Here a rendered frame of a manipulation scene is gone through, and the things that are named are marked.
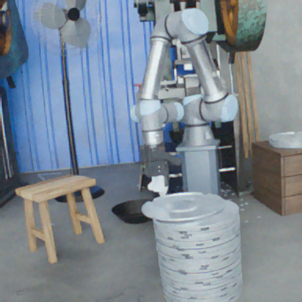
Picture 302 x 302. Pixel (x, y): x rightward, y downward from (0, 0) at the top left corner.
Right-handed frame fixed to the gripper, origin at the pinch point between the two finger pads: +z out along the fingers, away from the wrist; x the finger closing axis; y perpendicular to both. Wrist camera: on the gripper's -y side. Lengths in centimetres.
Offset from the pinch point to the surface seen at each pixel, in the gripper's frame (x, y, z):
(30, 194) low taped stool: -47, 43, 1
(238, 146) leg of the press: -56, -87, 1
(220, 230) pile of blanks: 35.6, 1.9, 4.7
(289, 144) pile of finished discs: -13, -87, -4
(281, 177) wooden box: -10, -75, 12
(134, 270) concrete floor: -12.1, 12.1, 33.8
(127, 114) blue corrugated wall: -215, -91, -15
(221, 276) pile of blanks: 34.8, 2.2, 21.5
